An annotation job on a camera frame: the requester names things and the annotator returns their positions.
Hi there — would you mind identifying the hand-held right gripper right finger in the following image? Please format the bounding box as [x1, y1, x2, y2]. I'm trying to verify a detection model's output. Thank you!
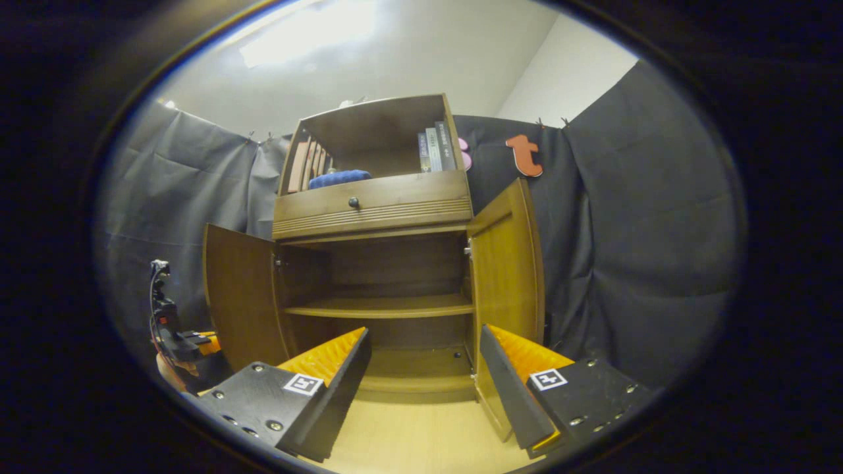
[479, 324, 656, 460]

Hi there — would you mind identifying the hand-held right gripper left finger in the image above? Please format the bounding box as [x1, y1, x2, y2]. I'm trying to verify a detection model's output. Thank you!
[191, 327, 373, 463]

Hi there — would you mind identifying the wooden shoe cabinet door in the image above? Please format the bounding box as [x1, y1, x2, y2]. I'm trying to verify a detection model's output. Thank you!
[466, 178, 546, 443]
[202, 224, 290, 373]

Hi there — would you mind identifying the wooden double-door shoe cabinet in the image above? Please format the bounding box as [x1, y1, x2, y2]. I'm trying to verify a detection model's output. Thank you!
[271, 93, 476, 404]

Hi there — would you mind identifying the wooden inner shelf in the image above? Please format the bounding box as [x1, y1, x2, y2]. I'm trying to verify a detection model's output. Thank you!
[285, 294, 476, 320]

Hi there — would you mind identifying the blue folded towel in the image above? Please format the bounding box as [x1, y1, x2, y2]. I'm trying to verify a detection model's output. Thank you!
[308, 169, 373, 190]

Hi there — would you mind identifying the wooden drawer with black knob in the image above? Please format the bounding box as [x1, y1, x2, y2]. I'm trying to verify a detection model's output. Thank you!
[273, 170, 474, 241]

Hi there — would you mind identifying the black backdrop cloth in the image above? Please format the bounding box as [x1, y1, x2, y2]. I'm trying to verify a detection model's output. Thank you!
[95, 59, 748, 389]

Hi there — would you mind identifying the book with white spine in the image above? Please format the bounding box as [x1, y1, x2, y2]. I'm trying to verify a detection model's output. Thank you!
[425, 127, 443, 172]

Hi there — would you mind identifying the book with dark spine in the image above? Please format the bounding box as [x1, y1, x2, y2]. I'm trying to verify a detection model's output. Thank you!
[435, 121, 457, 171]

